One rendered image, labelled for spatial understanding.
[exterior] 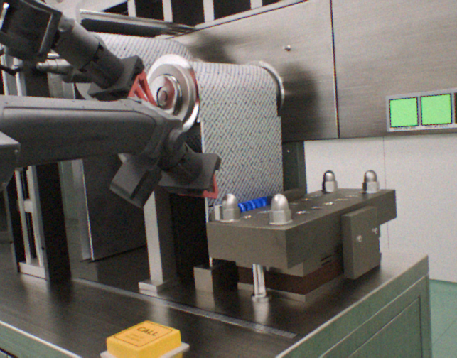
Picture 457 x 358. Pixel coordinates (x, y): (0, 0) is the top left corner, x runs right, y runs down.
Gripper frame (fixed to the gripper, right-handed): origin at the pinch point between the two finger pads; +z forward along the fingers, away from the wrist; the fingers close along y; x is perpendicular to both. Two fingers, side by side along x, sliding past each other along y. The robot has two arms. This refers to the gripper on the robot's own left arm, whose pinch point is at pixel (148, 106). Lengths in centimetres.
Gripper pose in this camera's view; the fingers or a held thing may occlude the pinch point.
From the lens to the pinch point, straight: 89.6
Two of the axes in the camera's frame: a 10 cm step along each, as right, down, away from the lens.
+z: 5.6, 4.6, 6.9
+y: 7.7, 0.0, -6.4
